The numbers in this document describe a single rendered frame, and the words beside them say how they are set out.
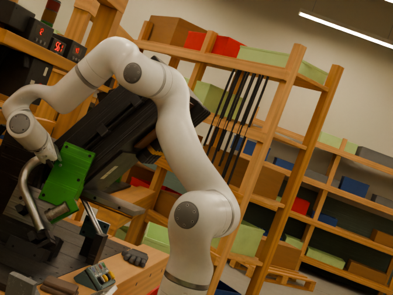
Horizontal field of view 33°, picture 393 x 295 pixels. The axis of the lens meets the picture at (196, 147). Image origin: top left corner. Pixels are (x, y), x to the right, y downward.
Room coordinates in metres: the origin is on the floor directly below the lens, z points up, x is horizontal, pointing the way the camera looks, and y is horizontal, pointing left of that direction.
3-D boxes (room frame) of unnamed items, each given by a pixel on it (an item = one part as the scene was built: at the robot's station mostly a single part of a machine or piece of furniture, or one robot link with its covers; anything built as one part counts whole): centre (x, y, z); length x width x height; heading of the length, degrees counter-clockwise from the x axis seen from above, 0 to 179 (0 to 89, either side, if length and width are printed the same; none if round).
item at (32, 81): (2.27, 0.64, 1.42); 0.17 x 0.12 x 0.15; 170
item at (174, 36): (5.77, 0.08, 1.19); 2.30 x 0.55 x 2.39; 37
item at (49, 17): (2.51, 0.69, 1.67); 0.05 x 0.05 x 0.05
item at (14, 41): (2.38, 0.67, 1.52); 0.90 x 0.25 x 0.04; 170
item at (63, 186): (2.25, 0.36, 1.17); 0.13 x 0.12 x 0.20; 170
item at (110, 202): (2.40, 0.30, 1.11); 0.39 x 0.16 x 0.03; 80
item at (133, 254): (2.64, 0.08, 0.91); 0.20 x 0.11 x 0.03; 179
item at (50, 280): (1.86, 0.22, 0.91); 0.10 x 0.08 x 0.03; 90
